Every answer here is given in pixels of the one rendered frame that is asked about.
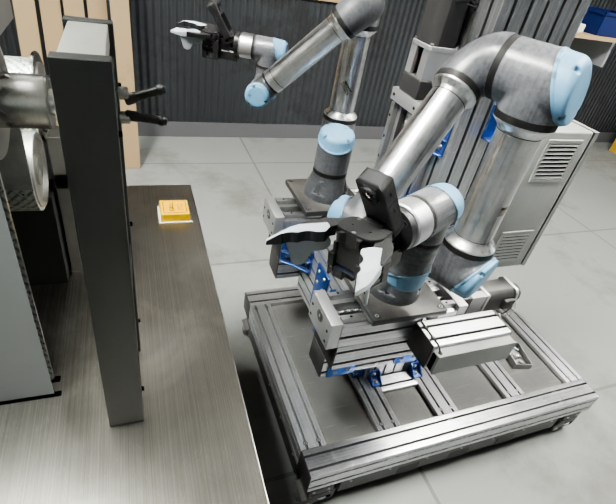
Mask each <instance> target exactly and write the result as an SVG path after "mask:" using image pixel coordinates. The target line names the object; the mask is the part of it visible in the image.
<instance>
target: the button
mask: <svg viewBox="0 0 616 504"><path fill-rule="evenodd" d="M160 213H161V221H162V222H171V221H190V212H189V207H188V203H187V200H166V201H160Z"/></svg>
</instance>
